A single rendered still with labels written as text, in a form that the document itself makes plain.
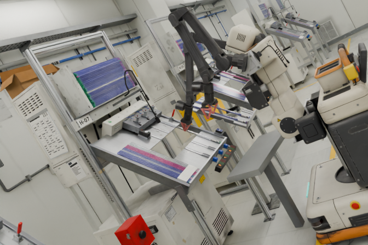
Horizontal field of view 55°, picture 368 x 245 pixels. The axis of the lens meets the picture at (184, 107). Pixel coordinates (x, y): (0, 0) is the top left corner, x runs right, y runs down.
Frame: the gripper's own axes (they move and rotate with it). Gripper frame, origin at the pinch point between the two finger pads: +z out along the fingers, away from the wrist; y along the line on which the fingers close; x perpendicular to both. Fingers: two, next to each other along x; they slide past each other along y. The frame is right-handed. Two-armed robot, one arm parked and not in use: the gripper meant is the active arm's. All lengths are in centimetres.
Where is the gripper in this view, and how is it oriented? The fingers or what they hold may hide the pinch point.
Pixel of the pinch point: (185, 129)
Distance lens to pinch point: 264.3
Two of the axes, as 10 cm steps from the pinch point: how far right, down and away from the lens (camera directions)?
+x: 9.0, 3.0, -3.3
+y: -4.2, 3.2, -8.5
